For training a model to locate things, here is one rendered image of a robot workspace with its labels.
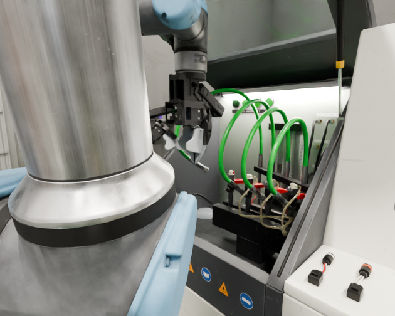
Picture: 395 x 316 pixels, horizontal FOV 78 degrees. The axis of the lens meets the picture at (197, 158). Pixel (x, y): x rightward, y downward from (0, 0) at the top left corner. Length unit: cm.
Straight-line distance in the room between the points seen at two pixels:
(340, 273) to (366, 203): 19
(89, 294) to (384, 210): 66
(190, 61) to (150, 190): 43
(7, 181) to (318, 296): 53
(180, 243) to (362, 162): 63
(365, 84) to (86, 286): 75
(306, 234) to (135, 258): 53
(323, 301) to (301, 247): 12
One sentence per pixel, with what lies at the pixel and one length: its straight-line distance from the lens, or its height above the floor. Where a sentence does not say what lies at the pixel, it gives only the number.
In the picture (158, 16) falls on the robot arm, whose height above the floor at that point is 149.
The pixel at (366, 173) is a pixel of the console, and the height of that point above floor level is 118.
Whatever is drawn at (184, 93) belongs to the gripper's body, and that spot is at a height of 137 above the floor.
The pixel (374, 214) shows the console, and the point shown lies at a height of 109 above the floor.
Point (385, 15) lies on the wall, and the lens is 760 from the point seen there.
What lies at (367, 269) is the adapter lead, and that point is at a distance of 68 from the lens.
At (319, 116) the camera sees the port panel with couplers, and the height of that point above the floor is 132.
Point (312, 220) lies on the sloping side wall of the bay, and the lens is 67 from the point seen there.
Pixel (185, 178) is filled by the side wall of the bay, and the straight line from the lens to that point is 118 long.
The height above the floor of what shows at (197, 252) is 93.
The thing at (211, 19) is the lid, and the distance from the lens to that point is 101.
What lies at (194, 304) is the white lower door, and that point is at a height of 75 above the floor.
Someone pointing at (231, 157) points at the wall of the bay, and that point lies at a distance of 127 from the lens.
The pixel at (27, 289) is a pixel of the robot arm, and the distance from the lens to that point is 22.
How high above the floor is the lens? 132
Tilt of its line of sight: 10 degrees down
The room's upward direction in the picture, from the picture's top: straight up
